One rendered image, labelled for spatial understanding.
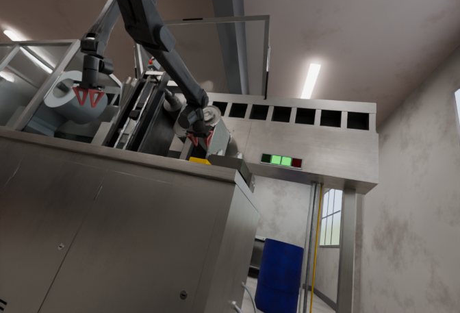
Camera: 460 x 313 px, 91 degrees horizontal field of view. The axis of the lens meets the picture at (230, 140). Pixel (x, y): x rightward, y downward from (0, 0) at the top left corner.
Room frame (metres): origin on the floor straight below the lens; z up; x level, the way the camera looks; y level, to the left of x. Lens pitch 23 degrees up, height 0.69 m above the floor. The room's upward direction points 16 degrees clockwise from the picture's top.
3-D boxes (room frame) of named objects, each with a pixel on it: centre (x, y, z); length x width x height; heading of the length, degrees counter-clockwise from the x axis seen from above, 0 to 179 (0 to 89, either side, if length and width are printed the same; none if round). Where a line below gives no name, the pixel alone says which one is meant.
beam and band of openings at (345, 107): (1.67, 0.63, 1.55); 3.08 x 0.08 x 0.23; 70
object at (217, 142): (1.19, 0.05, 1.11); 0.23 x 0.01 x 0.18; 160
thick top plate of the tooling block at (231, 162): (1.19, -0.08, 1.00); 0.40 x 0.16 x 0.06; 160
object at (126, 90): (1.45, 0.79, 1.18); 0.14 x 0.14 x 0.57
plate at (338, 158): (1.74, 0.60, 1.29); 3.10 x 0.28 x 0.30; 70
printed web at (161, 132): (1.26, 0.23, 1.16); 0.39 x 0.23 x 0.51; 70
